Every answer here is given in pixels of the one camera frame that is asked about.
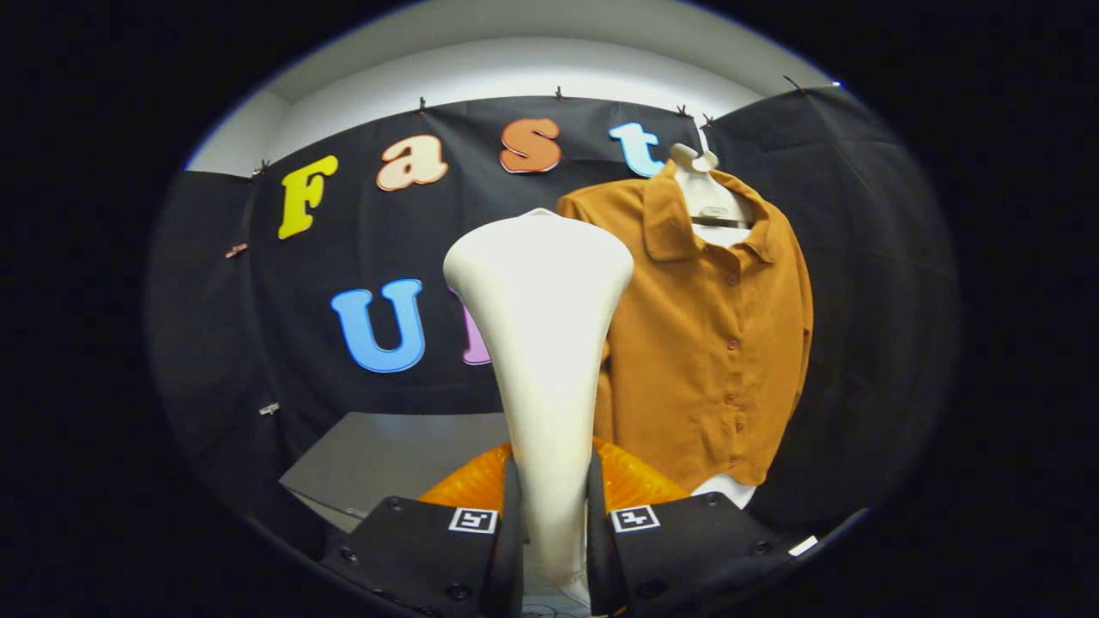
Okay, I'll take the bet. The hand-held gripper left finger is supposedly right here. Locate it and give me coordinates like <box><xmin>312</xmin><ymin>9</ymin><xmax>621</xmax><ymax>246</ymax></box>
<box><xmin>319</xmin><ymin>442</ymin><xmax>526</xmax><ymax>618</ymax></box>

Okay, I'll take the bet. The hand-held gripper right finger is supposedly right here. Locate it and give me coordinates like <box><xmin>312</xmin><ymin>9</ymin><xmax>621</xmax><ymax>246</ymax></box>
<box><xmin>586</xmin><ymin>438</ymin><xmax>795</xmax><ymax>618</ymax></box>

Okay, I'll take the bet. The white garment steamer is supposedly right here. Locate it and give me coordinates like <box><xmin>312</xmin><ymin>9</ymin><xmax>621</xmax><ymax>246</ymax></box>
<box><xmin>443</xmin><ymin>208</ymin><xmax>635</xmax><ymax>589</ymax></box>

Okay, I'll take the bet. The orange button shirt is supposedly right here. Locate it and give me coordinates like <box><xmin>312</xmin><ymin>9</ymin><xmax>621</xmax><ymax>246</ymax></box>
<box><xmin>558</xmin><ymin>159</ymin><xmax>815</xmax><ymax>492</ymax></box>

